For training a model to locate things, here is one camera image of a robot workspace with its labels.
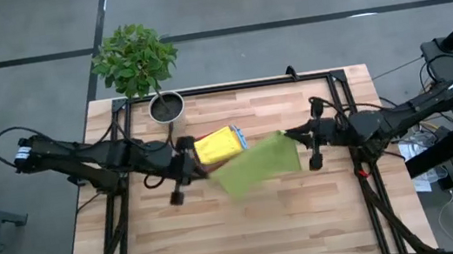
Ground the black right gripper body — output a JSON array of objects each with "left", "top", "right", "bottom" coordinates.
[{"left": 291, "top": 92, "right": 363, "bottom": 174}]

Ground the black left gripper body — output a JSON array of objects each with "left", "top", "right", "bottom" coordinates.
[{"left": 161, "top": 133, "right": 214, "bottom": 208}]

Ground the yellow microfiber towel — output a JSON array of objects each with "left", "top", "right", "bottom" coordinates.
[{"left": 191, "top": 124, "right": 247, "bottom": 168}]

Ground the green microfiber towel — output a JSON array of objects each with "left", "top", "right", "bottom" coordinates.
[{"left": 205, "top": 128, "right": 307, "bottom": 204}]

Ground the pink plastic bin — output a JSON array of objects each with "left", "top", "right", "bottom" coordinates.
[{"left": 190, "top": 122, "right": 254, "bottom": 177}]

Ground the black clamp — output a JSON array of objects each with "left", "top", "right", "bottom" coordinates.
[{"left": 283, "top": 63, "right": 301, "bottom": 83}]

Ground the black beam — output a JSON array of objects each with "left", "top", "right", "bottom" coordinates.
[{"left": 402, "top": 130, "right": 453, "bottom": 179}]

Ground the white paper sheet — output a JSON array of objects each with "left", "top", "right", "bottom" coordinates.
[{"left": 396, "top": 134, "right": 449, "bottom": 197}]

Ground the green plant in white pot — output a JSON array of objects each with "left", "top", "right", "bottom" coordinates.
[{"left": 86, "top": 17, "right": 190, "bottom": 145}]

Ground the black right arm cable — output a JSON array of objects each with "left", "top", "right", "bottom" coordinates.
[{"left": 307, "top": 87, "right": 383, "bottom": 122}]

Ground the black metal rig frame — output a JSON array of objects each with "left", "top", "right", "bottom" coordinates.
[{"left": 46, "top": 58, "right": 442, "bottom": 254}]

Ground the grey floor cable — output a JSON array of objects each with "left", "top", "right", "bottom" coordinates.
[{"left": 369, "top": 55, "right": 427, "bottom": 82}]

